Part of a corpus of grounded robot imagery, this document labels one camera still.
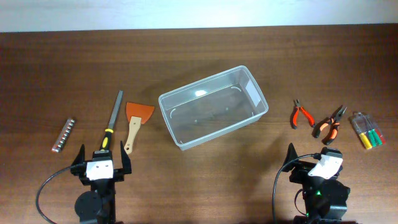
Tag small red handled cutters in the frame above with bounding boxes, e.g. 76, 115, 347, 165
290, 99, 316, 130

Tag orange scraper wooden handle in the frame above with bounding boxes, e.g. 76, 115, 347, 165
124, 102, 155, 154

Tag metal file yellow black handle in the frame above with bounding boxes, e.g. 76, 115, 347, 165
100, 90, 123, 151

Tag orange black needle nose pliers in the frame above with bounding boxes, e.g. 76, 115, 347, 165
312, 105, 347, 145

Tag clear plastic container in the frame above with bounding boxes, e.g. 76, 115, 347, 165
159, 65, 269, 151

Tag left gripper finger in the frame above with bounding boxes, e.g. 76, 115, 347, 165
72, 144, 85, 166
120, 141, 132, 174

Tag screwdriver set clear case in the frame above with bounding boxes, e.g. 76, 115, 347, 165
349, 111, 386, 150

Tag socket set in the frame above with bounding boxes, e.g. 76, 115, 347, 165
52, 118, 75, 153

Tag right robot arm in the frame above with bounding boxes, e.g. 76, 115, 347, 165
282, 144, 350, 224

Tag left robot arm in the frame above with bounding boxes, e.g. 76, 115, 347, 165
70, 145, 132, 223

